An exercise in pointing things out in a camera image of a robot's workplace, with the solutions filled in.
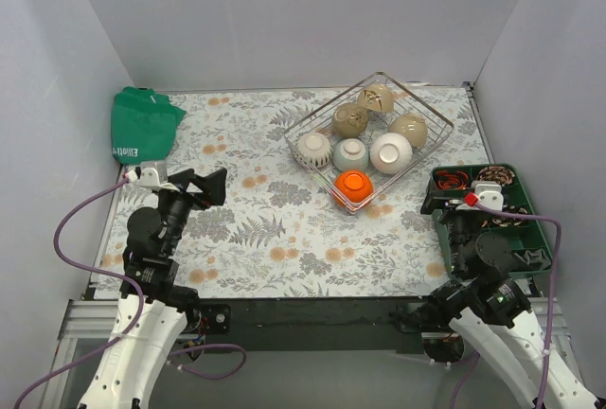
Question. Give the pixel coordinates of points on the wire dish rack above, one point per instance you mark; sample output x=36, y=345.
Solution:
x=319, y=120

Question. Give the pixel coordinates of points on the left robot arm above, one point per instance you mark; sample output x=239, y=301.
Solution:
x=152, y=311

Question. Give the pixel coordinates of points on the white bowl with dark stripes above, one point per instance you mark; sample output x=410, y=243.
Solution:
x=314, y=149

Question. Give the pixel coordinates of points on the olive bowl with drawing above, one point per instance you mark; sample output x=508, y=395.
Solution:
x=349, y=120

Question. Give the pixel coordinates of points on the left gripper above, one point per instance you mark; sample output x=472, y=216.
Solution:
x=190, y=189

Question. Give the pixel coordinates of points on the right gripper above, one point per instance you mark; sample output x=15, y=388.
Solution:
x=448, y=205

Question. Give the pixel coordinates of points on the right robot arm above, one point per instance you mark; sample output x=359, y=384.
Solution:
x=490, y=311

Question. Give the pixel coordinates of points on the grey cloth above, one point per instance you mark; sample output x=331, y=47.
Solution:
x=532, y=260

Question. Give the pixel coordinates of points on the green compartment tray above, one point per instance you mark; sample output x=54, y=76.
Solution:
x=521, y=234

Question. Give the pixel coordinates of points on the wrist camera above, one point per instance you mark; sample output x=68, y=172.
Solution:
x=151, y=174
x=486, y=194

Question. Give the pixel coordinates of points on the floral table mat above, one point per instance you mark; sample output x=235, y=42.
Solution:
x=279, y=233

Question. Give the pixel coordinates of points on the orange bowl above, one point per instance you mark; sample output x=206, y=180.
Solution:
x=355, y=185

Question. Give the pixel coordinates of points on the beige plain bowl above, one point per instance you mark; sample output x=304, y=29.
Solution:
x=411, y=126

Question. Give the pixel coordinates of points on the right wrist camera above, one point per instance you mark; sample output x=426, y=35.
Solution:
x=486, y=194

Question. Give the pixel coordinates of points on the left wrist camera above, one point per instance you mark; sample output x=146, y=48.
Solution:
x=151, y=174

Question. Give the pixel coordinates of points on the pale green ribbed bowl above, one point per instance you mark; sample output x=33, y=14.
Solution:
x=351, y=154

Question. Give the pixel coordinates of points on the beige bowl with gold pattern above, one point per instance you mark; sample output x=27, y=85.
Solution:
x=376, y=97

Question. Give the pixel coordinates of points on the green cloth bag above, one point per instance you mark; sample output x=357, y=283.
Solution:
x=143, y=126

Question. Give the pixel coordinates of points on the aluminium frame rail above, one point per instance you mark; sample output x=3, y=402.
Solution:
x=322, y=324

